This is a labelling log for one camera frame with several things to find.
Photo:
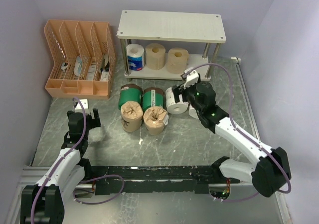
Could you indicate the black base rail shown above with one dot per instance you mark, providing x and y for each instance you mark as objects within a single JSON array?
[{"x": 161, "y": 179}]

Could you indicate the green wrapped roll left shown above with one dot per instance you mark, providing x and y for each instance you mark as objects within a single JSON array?
[{"x": 130, "y": 92}]

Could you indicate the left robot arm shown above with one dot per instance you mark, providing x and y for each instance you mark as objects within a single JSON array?
[{"x": 43, "y": 202}]

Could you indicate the white dotted roll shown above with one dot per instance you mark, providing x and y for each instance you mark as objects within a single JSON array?
[
  {"x": 192, "y": 112},
  {"x": 172, "y": 106}
]

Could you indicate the brown paper roll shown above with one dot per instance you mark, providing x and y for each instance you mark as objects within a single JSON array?
[
  {"x": 155, "y": 119},
  {"x": 132, "y": 116}
]

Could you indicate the white dotted roll left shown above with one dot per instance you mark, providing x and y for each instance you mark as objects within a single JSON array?
[{"x": 172, "y": 106}]

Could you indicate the orange plastic file organizer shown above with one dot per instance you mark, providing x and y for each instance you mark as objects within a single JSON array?
[{"x": 84, "y": 59}]

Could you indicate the white wall clip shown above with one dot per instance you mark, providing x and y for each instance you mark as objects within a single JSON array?
[{"x": 236, "y": 60}]

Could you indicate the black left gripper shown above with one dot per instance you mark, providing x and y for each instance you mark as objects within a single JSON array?
[{"x": 95, "y": 122}]

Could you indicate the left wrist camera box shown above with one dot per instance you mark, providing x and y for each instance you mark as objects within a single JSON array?
[{"x": 83, "y": 105}]

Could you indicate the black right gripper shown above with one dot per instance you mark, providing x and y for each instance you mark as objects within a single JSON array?
[{"x": 179, "y": 90}]

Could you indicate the bare tan paper roll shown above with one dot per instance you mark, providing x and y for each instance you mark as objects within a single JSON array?
[{"x": 155, "y": 56}]

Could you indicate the plastic white blue roll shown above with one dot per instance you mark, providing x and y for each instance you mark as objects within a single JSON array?
[{"x": 135, "y": 56}]

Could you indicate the papers in organizer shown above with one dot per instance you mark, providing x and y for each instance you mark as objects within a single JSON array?
[{"x": 103, "y": 69}]

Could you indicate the green wrapped roll right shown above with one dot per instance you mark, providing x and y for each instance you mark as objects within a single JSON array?
[{"x": 152, "y": 97}]

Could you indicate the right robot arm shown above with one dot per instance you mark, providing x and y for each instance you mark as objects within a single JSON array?
[{"x": 268, "y": 169}]

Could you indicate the white two-tier shelf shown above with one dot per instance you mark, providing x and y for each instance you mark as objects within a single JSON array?
[{"x": 159, "y": 26}]

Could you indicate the white dotted roll right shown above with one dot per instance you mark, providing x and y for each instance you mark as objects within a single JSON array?
[{"x": 192, "y": 112}]

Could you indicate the green wrapped roll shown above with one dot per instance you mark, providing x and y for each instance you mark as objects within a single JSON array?
[
  {"x": 130, "y": 92},
  {"x": 152, "y": 97}
]

